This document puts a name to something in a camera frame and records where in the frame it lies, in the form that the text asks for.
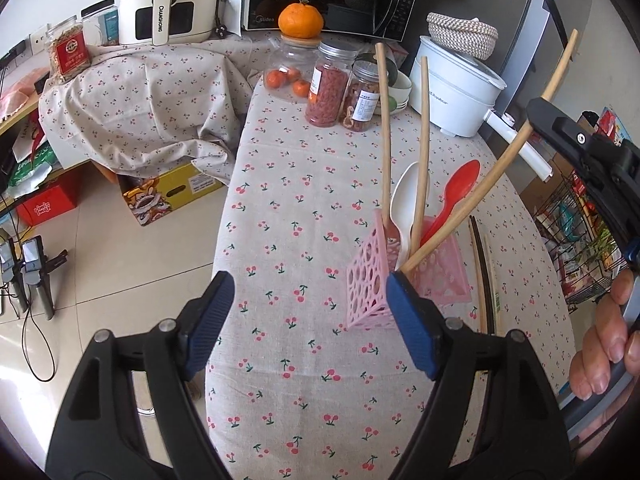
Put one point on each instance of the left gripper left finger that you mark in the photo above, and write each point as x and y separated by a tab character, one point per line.
173	353

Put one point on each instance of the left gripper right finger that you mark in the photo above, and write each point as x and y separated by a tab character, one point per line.
446	351

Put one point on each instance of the pink perforated utensil holder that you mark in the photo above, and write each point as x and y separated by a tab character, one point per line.
440	277

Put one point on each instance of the brown wooden chopstick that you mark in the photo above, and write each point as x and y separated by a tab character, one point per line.
504	161
421	189
482	306
385	131

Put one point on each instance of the white plastic spoon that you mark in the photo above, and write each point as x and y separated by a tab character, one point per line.
403	207

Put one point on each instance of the red plastic spoon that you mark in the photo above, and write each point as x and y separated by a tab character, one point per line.
457	188

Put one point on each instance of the person's right hand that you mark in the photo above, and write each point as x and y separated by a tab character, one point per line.
607	342

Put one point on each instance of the cherry print tablecloth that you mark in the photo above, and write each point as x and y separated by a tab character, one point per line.
292	392

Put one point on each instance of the yellow printed cardboard box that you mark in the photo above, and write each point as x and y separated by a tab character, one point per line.
151	199

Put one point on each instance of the white electric cooking pot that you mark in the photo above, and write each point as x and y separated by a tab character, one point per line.
463	92

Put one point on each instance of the spare gripper on floor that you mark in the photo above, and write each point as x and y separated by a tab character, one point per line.
30	271

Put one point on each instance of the red gift box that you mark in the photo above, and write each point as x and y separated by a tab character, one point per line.
59	197

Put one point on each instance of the small green fruit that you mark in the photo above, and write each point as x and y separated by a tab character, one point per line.
392	104

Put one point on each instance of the stacked white bowls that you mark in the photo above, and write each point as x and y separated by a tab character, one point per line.
401	94

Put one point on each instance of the labelled jar of dried fruit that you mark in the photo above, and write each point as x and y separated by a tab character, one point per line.
361	96

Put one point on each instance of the dark green squash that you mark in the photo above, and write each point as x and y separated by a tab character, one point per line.
392	71

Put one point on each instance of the glass jar with tangerines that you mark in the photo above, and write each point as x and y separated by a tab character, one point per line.
289	68

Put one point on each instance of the jar of red goji berries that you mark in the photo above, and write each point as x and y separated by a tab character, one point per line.
329	81

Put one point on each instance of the red label tea jar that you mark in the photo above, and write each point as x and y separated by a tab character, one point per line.
68	53

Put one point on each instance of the orange tangerine on lid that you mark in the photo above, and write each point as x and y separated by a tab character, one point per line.
300	20

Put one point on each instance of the white air fryer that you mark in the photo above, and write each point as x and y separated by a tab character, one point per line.
160	22

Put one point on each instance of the black wire storage rack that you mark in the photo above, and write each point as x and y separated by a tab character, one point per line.
582	249

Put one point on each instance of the woven rope basket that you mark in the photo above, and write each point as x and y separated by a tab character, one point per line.
471	37

